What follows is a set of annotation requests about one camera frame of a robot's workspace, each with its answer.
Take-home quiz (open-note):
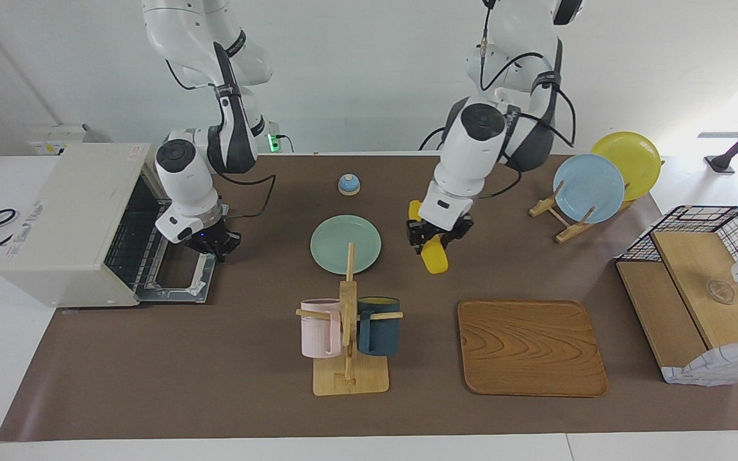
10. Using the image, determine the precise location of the glass oven door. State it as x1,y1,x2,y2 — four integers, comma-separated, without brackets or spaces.
135,204,224,303

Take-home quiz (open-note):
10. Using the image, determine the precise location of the yellow corn cob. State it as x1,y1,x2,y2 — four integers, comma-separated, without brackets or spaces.
409,200,450,275

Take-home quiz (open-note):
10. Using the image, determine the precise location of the light green plate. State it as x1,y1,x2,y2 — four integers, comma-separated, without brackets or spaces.
310,214,382,276

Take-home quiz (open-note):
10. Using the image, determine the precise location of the beige toaster oven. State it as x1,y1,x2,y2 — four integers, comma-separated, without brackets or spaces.
0,142,174,308

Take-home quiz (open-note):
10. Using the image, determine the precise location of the dark blue mug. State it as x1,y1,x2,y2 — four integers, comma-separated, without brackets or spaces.
356,296,402,357

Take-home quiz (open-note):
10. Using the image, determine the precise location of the brown table mat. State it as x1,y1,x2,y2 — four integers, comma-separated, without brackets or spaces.
0,154,738,442

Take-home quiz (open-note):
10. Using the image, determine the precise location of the wooden plate rack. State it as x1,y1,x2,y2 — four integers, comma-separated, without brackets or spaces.
529,160,664,244

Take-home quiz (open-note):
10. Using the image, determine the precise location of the pink mug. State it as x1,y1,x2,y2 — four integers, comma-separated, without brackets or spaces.
300,298,343,359

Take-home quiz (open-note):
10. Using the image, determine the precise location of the brown wooden tray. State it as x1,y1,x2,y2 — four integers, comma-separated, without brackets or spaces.
457,299,609,398

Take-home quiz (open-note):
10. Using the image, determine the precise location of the light blue plate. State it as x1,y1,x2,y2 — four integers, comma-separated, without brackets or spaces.
553,154,626,225

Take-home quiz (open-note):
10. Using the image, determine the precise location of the wooden mug tree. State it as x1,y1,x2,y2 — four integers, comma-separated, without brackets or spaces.
295,242,404,396

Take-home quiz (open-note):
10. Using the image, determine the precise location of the white power box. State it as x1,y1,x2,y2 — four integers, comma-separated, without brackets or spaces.
26,124,97,156

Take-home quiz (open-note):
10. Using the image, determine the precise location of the yellow plate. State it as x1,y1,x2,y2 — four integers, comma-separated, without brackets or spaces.
591,131,662,202

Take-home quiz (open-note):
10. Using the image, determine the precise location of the metal oven wire rack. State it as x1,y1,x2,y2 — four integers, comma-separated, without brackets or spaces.
105,192,171,292

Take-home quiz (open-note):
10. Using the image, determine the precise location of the wire basket with wooden shelves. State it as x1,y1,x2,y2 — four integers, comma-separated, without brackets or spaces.
616,205,738,387

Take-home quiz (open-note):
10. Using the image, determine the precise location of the wooden wire shelf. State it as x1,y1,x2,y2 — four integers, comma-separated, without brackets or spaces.
662,337,738,387

